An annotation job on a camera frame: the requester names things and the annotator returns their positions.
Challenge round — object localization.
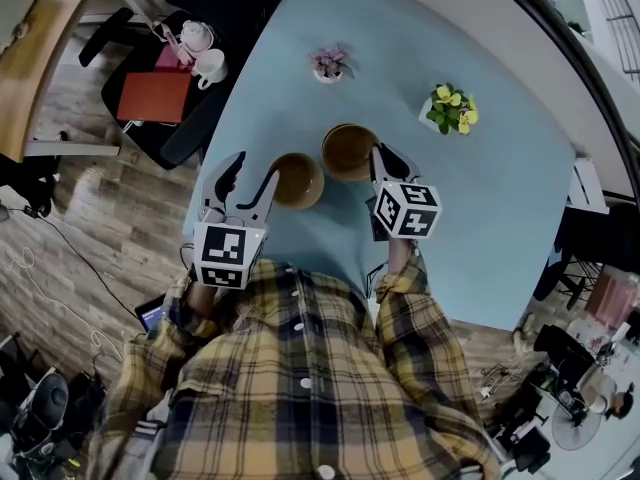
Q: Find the black office chair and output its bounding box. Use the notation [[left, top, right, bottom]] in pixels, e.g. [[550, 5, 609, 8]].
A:
[[77, 0, 306, 172], [532, 202, 640, 309]]

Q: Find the small pink box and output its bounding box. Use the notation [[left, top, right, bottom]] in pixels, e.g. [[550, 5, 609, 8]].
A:
[[153, 45, 194, 74]]

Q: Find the white mug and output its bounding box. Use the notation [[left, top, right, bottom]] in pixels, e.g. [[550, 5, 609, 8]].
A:
[[192, 47, 230, 92]]

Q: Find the dark tablet screen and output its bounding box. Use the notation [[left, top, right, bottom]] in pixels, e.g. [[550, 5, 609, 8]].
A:
[[134, 292, 169, 334]]

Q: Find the pink flower potted plant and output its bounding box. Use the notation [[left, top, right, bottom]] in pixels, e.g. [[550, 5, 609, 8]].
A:
[[308, 42, 357, 86]]

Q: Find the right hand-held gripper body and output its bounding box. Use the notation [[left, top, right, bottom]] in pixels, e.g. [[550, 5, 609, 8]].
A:
[[371, 180, 445, 243]]

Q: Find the white teapot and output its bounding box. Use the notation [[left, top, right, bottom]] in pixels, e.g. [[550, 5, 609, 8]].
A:
[[178, 19, 215, 53]]

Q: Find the brown bowl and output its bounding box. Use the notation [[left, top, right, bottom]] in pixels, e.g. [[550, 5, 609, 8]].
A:
[[322, 160, 374, 183], [320, 122, 377, 174], [268, 151, 326, 212]]

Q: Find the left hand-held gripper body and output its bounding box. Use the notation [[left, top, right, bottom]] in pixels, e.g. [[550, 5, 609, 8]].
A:
[[192, 210, 269, 291]]

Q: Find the black bag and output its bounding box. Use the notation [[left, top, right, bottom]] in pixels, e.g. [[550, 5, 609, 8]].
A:
[[533, 323, 596, 377]]

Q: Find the yellow flower potted plant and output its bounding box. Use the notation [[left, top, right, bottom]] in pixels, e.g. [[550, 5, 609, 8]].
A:
[[417, 82, 480, 137]]

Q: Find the person's left forearm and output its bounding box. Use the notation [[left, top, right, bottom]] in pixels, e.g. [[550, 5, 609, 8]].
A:
[[187, 280, 226, 319]]

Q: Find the red notebook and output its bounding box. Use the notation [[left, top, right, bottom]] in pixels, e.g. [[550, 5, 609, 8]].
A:
[[116, 71, 194, 125]]

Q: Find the wooden desk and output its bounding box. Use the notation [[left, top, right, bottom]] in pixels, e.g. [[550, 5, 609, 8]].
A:
[[0, 0, 114, 164]]

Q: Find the black standing fan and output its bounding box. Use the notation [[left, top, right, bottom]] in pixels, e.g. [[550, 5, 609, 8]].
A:
[[549, 402, 604, 452]]

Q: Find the pink crate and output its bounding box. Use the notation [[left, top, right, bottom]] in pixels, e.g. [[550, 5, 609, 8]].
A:
[[587, 272, 640, 329]]

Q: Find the person's yellow plaid shirt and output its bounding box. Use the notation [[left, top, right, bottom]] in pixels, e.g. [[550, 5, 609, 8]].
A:
[[87, 255, 501, 480]]

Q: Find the grey backpack strap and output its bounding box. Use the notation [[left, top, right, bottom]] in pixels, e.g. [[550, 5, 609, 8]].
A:
[[130, 417, 169, 480]]

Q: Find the person's right forearm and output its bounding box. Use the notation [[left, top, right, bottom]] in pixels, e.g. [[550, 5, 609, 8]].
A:
[[387, 237, 419, 277]]

